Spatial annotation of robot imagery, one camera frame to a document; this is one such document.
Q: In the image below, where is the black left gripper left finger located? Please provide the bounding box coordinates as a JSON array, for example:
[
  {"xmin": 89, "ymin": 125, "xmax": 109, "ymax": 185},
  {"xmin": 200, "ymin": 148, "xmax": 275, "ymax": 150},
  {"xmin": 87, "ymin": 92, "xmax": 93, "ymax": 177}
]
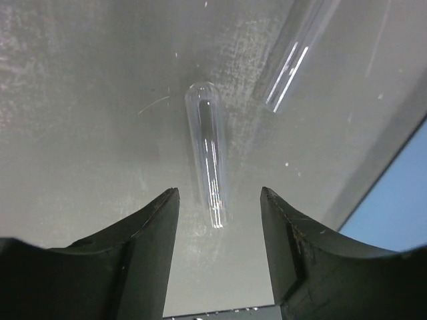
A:
[{"xmin": 1, "ymin": 188, "xmax": 179, "ymax": 319}]

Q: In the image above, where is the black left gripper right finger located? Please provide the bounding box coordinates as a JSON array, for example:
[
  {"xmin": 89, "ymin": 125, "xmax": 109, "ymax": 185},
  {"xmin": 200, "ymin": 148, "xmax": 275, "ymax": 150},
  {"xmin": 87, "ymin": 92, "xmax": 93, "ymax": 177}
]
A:
[{"xmin": 260, "ymin": 187, "xmax": 426, "ymax": 319}]

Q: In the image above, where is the short glass test tube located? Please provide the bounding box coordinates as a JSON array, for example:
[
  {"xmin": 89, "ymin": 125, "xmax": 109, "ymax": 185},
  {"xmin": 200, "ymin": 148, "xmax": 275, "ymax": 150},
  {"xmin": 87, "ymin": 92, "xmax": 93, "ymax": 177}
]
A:
[{"xmin": 185, "ymin": 82, "xmax": 231, "ymax": 229}]

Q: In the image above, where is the light blue left bin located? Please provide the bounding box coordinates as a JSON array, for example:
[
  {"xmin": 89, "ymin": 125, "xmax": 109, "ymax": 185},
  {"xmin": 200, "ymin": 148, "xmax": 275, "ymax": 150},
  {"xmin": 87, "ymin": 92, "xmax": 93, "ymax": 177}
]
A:
[{"xmin": 340, "ymin": 123, "xmax": 426, "ymax": 251}]

